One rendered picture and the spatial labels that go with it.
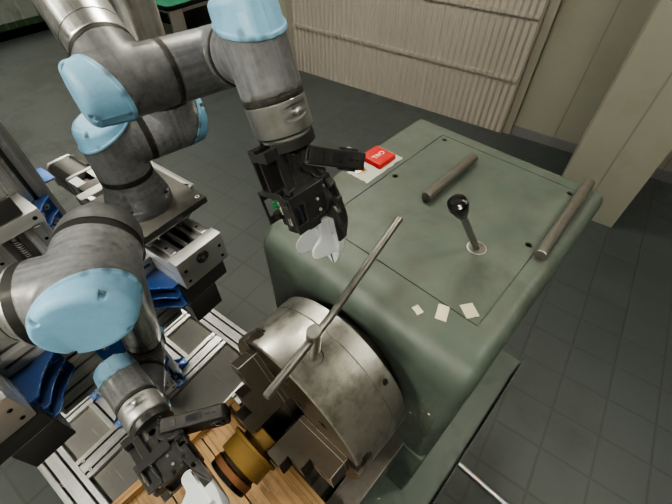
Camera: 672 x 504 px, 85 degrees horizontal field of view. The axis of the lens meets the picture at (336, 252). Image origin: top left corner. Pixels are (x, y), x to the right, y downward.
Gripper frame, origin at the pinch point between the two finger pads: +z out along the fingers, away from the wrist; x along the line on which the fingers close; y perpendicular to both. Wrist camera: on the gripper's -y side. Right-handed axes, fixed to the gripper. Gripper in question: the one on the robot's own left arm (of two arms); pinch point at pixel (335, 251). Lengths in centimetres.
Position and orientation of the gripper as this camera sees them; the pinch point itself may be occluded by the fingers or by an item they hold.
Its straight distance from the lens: 58.6
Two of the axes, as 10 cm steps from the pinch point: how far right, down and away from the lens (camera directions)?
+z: 2.5, 8.0, 5.5
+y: -6.8, 5.4, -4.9
